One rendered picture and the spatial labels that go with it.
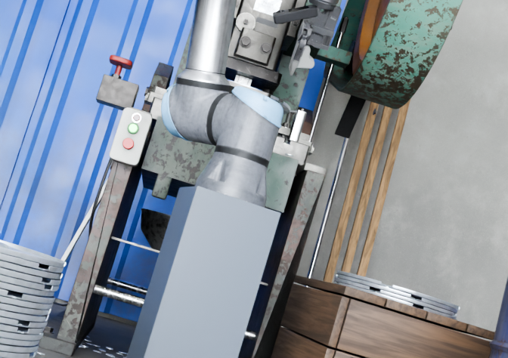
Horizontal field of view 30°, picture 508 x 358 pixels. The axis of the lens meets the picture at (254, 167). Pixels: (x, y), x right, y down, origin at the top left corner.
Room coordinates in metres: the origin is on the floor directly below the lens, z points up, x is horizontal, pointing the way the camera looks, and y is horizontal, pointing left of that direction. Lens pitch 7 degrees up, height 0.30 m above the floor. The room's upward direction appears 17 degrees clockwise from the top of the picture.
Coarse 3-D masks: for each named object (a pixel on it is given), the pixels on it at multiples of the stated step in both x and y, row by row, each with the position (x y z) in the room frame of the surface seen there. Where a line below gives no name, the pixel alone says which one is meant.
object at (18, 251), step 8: (0, 240) 1.49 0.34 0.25; (0, 248) 1.23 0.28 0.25; (8, 248) 1.35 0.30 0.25; (16, 248) 1.48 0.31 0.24; (24, 248) 1.48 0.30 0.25; (16, 256) 1.24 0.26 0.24; (24, 256) 1.25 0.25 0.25; (32, 256) 1.26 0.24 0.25; (40, 256) 1.46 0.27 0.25; (48, 256) 1.45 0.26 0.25; (48, 264) 1.29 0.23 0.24; (56, 264) 1.31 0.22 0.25; (64, 264) 1.37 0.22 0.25
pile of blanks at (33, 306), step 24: (0, 264) 1.23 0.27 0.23; (24, 264) 1.25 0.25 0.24; (0, 288) 1.32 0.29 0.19; (24, 288) 1.26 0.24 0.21; (48, 288) 1.35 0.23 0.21; (0, 312) 1.24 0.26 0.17; (24, 312) 1.27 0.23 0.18; (48, 312) 1.37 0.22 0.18; (0, 336) 1.25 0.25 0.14; (24, 336) 1.29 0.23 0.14
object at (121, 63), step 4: (112, 56) 2.42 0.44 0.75; (116, 56) 2.42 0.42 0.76; (112, 60) 2.43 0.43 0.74; (116, 60) 2.42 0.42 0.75; (120, 60) 2.42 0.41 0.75; (124, 60) 2.42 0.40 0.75; (128, 60) 2.42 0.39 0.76; (116, 64) 2.47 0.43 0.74; (120, 64) 2.45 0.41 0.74; (124, 64) 2.43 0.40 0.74; (128, 64) 2.43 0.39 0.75; (116, 68) 2.45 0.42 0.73; (120, 68) 2.45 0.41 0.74; (124, 68) 2.49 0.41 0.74; (128, 68) 2.47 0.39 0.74; (116, 72) 2.45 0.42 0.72; (120, 72) 2.45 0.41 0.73
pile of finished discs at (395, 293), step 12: (336, 276) 2.18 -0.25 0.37; (348, 276) 2.15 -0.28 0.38; (360, 276) 2.10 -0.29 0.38; (360, 288) 2.09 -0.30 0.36; (372, 288) 2.15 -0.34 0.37; (384, 288) 2.06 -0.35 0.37; (396, 288) 2.05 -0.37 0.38; (396, 300) 2.05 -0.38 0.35; (408, 300) 2.05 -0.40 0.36; (420, 300) 2.06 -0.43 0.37; (432, 300) 2.06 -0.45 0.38; (432, 312) 2.07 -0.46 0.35; (444, 312) 2.09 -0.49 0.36; (456, 312) 2.14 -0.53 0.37
